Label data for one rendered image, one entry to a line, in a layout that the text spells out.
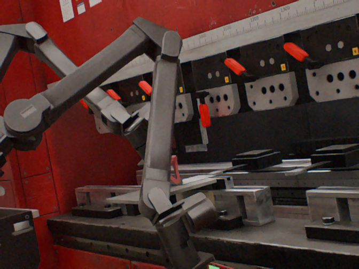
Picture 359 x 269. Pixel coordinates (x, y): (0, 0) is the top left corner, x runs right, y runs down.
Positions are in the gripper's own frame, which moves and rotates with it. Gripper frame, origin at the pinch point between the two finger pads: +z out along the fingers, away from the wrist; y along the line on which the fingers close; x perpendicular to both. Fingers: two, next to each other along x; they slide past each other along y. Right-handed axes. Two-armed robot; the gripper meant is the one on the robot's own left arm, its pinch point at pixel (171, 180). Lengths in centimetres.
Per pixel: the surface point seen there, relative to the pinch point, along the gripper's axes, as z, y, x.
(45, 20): -51, 75, -38
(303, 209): 143, 126, -132
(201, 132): -5.2, -4.7, -14.6
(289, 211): 144, 139, -131
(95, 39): -38, 39, -31
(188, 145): -2.3, 2.5, -13.1
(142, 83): -23.7, 10.2, -17.6
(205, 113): -13.1, -16.1, -11.6
